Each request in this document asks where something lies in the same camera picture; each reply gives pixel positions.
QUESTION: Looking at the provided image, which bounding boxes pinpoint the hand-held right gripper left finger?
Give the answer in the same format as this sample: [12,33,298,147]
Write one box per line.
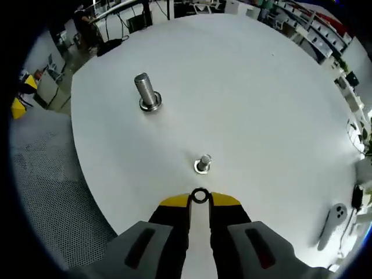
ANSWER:
[95,194,192,279]

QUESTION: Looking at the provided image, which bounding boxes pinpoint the shelf unit with white bins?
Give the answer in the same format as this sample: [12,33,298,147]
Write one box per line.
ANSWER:
[273,0,355,64]

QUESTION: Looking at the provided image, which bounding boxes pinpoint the white handheld controller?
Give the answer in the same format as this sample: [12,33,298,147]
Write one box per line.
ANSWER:
[317,202,348,251]

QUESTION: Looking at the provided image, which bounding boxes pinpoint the small metal threaded stud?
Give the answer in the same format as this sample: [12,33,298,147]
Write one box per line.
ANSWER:
[194,153,212,176]

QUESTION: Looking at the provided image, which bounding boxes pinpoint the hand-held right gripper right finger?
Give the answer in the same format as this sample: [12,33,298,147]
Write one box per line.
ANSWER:
[208,191,335,279]

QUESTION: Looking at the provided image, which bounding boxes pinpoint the large metal threaded stud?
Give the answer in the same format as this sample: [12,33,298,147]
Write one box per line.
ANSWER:
[134,72,162,112]

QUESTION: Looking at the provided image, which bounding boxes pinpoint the white standing desk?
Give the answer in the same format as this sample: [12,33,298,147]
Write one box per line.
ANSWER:
[92,0,153,34]

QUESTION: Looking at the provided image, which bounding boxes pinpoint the potted green plant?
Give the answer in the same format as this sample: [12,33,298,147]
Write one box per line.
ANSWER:
[347,110,372,189]

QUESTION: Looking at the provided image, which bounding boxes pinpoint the small black device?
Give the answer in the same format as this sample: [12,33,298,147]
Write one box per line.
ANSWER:
[350,184,364,209]

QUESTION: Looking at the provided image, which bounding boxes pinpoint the grey mesh office chair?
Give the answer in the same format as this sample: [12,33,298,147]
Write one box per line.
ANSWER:
[11,109,120,271]

